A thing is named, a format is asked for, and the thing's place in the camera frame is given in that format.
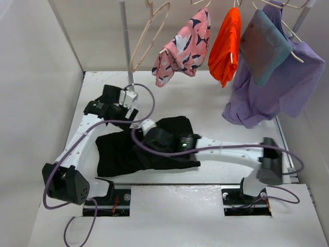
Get black trousers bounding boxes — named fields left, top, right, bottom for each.
left=96, top=129, right=200, bottom=178

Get pink plastic hanger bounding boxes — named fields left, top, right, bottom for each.
left=129, top=0, right=172, bottom=72

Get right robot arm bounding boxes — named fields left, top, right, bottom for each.
left=131, top=126, right=284, bottom=203

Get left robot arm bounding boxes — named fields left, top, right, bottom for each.
left=42, top=85, right=138, bottom=205

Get hanger under pink garment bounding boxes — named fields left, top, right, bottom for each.
left=159, top=0, right=212, bottom=54

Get hanger under denim garment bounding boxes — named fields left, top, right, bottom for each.
left=260, top=0, right=304, bottom=63

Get hanger under orange garment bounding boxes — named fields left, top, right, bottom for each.
left=231, top=0, right=244, bottom=64

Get hanger under purple shirt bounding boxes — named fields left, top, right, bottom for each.
left=281, top=0, right=316, bottom=42

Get pink floral garment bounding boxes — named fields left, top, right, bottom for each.
left=152, top=7, right=211, bottom=87

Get purple shirt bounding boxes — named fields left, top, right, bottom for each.
left=222, top=4, right=325, bottom=129

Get orange garment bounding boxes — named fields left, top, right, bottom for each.
left=208, top=7, right=242, bottom=88

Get blue denim garment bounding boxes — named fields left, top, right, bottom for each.
left=240, top=9, right=293, bottom=87

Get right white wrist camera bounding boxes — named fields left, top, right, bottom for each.
left=136, top=118, right=157, bottom=136

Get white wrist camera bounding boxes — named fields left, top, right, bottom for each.
left=119, top=89, right=138, bottom=109
left=136, top=118, right=157, bottom=136

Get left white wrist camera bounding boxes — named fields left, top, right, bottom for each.
left=119, top=89, right=138, bottom=109

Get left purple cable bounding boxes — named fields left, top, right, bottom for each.
left=42, top=82, right=156, bottom=246

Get purple cable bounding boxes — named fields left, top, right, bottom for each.
left=42, top=82, right=156, bottom=246
left=131, top=127, right=304, bottom=205

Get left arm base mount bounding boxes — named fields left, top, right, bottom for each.
left=96, top=185, right=132, bottom=217

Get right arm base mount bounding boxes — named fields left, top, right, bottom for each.
left=222, top=187, right=272, bottom=216

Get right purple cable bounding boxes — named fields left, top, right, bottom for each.
left=131, top=127, right=304, bottom=205

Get white clothes rack frame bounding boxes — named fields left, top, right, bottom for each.
left=118, top=0, right=318, bottom=85

